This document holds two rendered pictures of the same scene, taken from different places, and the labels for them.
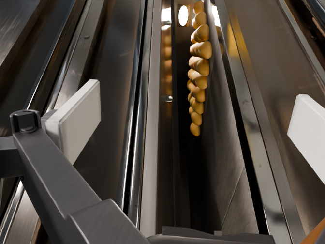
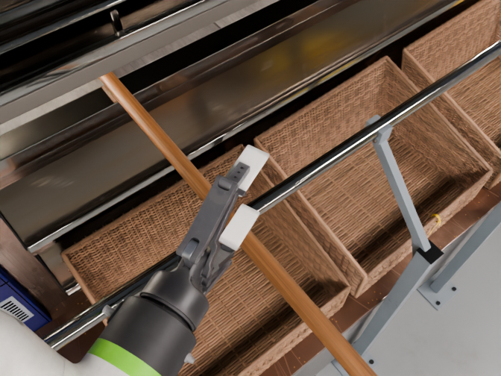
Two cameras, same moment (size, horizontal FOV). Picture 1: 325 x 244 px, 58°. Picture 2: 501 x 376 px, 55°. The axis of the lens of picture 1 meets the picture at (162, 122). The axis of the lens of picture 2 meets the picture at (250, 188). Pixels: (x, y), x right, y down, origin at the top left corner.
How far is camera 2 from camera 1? 0.54 m
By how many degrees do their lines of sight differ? 57
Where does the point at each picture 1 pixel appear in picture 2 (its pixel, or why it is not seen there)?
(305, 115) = (249, 219)
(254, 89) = (306, 24)
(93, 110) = (251, 162)
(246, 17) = not seen: outside the picture
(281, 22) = (390, 27)
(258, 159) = (227, 51)
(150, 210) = (175, 35)
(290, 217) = (177, 90)
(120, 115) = not seen: outside the picture
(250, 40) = not seen: outside the picture
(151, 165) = (216, 16)
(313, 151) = (234, 225)
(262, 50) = (358, 13)
